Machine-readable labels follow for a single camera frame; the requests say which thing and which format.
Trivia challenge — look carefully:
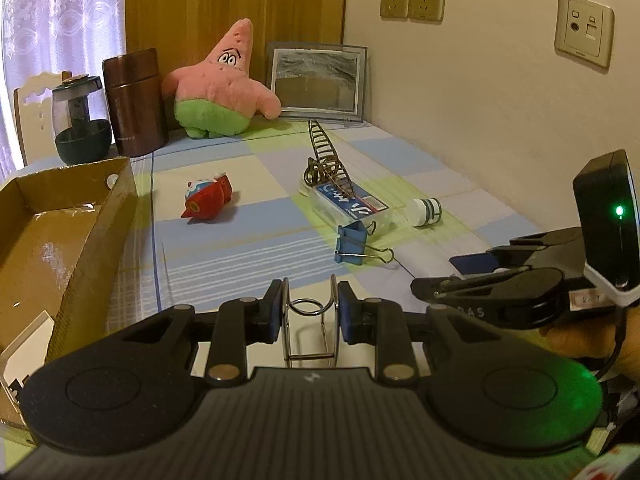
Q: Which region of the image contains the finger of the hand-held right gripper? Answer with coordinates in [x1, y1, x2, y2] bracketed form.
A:
[449, 226, 587, 277]
[411, 266, 532, 306]

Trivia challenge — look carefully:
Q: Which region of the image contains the pink starfish plush toy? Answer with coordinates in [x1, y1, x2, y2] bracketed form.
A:
[161, 19, 282, 140]

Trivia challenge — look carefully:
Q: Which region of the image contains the cardboard box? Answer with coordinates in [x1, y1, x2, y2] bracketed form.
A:
[0, 156, 138, 446]

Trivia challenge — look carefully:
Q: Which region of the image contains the white wall data socket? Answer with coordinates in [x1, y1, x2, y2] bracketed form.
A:
[555, 0, 615, 68]

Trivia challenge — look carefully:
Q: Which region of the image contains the white and green spool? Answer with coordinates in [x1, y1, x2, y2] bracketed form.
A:
[406, 197, 443, 229]

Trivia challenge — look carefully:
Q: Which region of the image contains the blue binder clip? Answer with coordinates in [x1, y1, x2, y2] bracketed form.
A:
[334, 220, 396, 266]

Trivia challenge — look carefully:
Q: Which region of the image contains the clear plastic box blue label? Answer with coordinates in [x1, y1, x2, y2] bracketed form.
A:
[307, 180, 393, 235]

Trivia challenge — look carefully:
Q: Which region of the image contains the person's right hand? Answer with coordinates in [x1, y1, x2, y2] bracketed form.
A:
[542, 310, 640, 376]

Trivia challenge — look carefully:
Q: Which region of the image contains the grey picture frame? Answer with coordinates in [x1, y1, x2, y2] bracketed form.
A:
[265, 41, 369, 127]

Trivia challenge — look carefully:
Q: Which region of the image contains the wooden door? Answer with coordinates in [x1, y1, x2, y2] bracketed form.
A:
[125, 0, 348, 131]

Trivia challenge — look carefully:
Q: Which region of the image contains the red and white printed cloth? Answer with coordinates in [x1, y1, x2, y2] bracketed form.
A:
[582, 447, 640, 480]

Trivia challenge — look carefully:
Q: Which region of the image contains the dark glass jar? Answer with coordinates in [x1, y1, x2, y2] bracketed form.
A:
[51, 71, 112, 166]

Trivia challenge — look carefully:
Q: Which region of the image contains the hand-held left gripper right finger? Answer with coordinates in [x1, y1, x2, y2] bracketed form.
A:
[336, 280, 483, 389]

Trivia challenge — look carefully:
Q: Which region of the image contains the chrome wire rack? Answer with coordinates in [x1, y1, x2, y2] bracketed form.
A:
[281, 274, 343, 370]

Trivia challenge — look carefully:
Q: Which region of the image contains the red cat toy figure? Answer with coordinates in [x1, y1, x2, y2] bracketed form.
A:
[180, 172, 233, 221]

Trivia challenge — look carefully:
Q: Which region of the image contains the purple lace curtain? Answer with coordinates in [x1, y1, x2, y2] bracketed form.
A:
[0, 0, 128, 181]

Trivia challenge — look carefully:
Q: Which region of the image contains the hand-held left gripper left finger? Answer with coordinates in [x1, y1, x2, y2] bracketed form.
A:
[117, 278, 286, 389]

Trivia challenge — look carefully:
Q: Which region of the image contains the cream wooden chair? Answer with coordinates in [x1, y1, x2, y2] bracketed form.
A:
[12, 71, 66, 168]

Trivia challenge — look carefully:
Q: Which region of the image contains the metal spiral hair claw clip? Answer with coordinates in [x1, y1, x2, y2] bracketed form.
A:
[302, 118, 358, 198]

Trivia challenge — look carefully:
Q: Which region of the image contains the brown metal canister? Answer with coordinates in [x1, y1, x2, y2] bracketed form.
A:
[102, 47, 169, 157]

